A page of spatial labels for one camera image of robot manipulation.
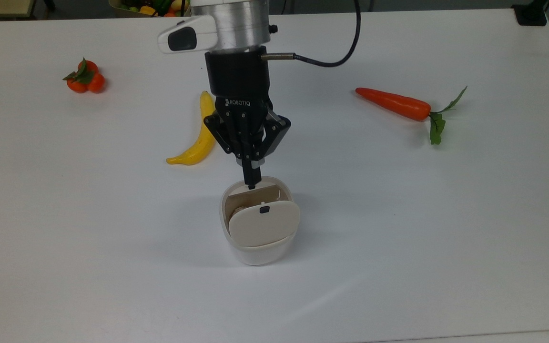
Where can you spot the cream plastic garbage bin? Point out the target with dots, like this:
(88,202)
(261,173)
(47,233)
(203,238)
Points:
(260,255)

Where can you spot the orange toy carrot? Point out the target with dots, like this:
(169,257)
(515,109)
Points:
(393,102)

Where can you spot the red toy tomatoes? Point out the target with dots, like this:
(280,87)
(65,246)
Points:
(94,83)

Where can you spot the black stand base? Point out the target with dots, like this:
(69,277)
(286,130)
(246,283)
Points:
(529,16)

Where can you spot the basket of toy fruit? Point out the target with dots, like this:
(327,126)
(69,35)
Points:
(160,7)

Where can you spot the cream bin lid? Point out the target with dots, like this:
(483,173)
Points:
(262,226)

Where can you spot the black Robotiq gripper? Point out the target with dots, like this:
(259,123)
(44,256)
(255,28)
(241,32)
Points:
(238,76)

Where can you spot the silver and white robot arm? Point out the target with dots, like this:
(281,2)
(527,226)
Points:
(236,24)

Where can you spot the yellow toy banana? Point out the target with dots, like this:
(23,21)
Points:
(203,138)

